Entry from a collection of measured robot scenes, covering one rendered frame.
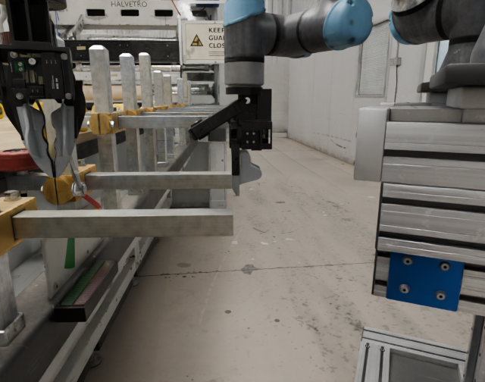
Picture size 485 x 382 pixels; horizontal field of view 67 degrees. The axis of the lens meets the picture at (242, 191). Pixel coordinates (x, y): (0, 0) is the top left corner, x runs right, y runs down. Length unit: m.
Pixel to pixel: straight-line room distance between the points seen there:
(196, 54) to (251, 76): 2.55
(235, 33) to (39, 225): 0.44
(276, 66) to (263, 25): 9.03
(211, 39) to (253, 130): 2.56
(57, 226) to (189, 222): 0.17
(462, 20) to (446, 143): 0.57
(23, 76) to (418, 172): 0.45
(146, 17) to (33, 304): 3.18
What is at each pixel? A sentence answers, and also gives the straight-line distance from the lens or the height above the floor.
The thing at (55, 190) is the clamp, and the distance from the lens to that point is 0.73.
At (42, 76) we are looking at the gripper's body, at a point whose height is 1.03.
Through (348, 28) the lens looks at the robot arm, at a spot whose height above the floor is 1.11.
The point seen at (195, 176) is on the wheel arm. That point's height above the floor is 0.86.
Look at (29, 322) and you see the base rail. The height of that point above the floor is 0.70.
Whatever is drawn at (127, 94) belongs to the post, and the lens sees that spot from 1.21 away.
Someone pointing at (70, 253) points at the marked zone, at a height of 0.74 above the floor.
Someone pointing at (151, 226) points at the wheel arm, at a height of 0.84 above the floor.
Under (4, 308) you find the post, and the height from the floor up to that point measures 0.75.
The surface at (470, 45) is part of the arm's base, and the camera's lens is 1.00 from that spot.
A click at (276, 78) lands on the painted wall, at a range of 9.73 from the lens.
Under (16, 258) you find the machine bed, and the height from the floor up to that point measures 0.64.
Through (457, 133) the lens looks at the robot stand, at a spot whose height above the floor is 0.97.
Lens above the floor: 1.01
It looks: 14 degrees down
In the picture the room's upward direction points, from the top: straight up
